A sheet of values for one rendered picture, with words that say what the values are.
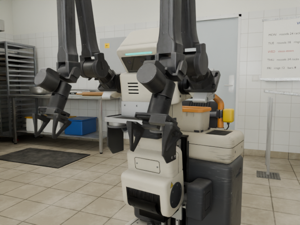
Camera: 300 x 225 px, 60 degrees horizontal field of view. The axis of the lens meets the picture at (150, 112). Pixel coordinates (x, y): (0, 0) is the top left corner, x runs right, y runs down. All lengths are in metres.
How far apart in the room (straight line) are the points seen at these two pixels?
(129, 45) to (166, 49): 0.30
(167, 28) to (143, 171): 0.61
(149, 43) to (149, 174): 0.51
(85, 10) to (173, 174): 0.72
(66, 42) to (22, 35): 5.16
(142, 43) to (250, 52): 3.24
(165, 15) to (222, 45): 3.48
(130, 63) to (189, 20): 0.32
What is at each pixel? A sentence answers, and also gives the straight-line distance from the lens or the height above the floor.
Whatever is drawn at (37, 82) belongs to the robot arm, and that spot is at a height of 1.05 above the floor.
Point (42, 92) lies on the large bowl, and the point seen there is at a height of 0.93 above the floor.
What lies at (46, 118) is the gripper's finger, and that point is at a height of 0.92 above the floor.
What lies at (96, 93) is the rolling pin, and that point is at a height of 0.91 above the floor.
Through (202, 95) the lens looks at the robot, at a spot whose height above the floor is 1.00.
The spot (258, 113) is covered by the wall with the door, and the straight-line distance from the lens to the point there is 4.12.
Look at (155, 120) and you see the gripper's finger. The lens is 0.65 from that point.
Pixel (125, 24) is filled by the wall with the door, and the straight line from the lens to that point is 4.73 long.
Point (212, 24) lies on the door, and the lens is 4.28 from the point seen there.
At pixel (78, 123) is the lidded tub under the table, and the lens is 4.40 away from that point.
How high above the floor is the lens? 1.03
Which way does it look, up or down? 6 degrees down
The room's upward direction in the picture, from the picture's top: straight up
